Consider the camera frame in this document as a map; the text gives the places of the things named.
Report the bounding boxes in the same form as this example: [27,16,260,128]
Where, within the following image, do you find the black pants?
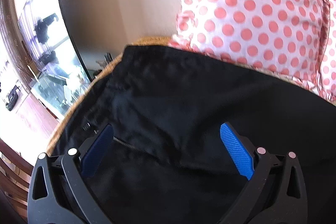
[52,46,335,223]

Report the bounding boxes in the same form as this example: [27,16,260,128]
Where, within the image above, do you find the glass tv stand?
[30,63,90,119]

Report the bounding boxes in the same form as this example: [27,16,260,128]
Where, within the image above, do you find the black flat television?
[18,0,91,85]

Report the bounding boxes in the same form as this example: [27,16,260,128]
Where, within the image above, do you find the orange patterned blanket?
[46,36,171,156]

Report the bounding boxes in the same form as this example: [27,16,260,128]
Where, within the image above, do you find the pink polka dot pillow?
[170,0,335,102]

